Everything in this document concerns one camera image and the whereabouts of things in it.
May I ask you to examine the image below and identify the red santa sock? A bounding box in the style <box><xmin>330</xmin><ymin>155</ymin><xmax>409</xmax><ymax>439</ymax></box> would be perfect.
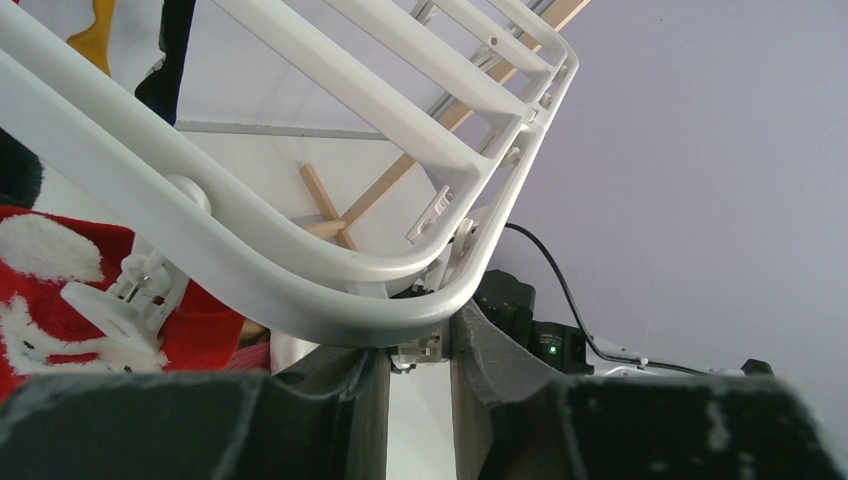
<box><xmin>1</xmin><ymin>206</ymin><xmax>244</xmax><ymax>398</ymax></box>

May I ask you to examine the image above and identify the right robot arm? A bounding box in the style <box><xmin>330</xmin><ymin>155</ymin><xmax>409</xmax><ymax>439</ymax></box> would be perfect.
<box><xmin>473</xmin><ymin>270</ymin><xmax>681</xmax><ymax>377</ymax></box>

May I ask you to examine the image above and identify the wooden drying rack frame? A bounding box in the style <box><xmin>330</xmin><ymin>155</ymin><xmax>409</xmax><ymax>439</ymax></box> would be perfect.
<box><xmin>299</xmin><ymin>0</ymin><xmax>590</xmax><ymax>251</ymax></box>

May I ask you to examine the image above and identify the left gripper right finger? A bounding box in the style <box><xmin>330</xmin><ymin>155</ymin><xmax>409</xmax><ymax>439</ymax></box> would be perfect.
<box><xmin>450</xmin><ymin>304</ymin><xmax>843</xmax><ymax>479</ymax></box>

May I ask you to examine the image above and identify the white plastic clip hanger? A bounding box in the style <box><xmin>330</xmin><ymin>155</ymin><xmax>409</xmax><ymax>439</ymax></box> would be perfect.
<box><xmin>1</xmin><ymin>1</ymin><xmax>579</xmax><ymax>354</ymax></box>

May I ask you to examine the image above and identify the yellow mustard sock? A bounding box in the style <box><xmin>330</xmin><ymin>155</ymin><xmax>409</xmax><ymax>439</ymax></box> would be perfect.
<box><xmin>66</xmin><ymin>0</ymin><xmax>116</xmax><ymax>77</ymax></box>

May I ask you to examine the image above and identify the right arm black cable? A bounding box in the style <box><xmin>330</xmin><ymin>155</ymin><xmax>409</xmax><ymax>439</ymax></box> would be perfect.
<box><xmin>504</xmin><ymin>222</ymin><xmax>730</xmax><ymax>378</ymax></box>

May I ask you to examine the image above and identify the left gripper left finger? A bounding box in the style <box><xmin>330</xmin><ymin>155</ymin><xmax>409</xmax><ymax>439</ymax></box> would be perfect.
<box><xmin>1</xmin><ymin>346</ymin><xmax>390</xmax><ymax>479</ymax></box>

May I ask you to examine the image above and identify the black hanging sock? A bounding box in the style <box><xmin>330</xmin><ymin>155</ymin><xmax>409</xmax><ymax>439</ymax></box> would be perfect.
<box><xmin>134</xmin><ymin>0</ymin><xmax>196</xmax><ymax>126</ymax></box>

